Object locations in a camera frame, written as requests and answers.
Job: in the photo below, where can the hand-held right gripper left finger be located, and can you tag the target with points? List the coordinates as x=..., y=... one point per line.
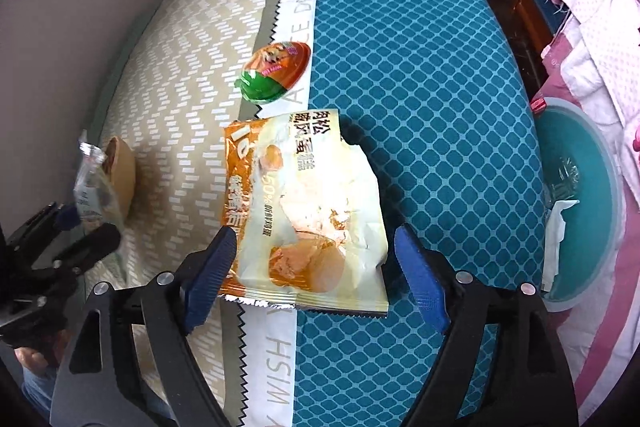
x=210, y=277

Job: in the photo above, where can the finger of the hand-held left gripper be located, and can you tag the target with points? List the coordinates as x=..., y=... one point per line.
x=95, y=244
x=62, y=216

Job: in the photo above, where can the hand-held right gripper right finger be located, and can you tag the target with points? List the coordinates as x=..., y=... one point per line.
x=420, y=277

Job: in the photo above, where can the clear-wrapped brown pastry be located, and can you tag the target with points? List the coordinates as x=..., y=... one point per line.
x=117, y=177

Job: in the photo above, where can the orange and white snack packet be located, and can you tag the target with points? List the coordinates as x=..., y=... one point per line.
x=310, y=207

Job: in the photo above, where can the teal plastic waste bin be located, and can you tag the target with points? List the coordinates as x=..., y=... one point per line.
x=585, y=187

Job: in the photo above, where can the person's left hand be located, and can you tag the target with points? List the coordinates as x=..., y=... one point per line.
x=36, y=361

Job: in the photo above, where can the person's blue jeans leg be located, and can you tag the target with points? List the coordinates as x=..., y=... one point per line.
x=42, y=399

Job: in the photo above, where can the white torn wrapper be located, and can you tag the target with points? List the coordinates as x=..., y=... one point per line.
x=555, y=237

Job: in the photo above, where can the teal and beige patterned mat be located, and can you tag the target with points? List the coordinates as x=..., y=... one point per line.
x=425, y=107

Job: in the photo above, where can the small red wrapper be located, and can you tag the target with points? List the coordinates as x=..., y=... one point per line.
x=538, y=106

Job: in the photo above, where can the green and orange jelly cup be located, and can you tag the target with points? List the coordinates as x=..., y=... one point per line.
x=270, y=74

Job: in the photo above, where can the brown wooden furniture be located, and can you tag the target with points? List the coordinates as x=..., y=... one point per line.
x=532, y=14

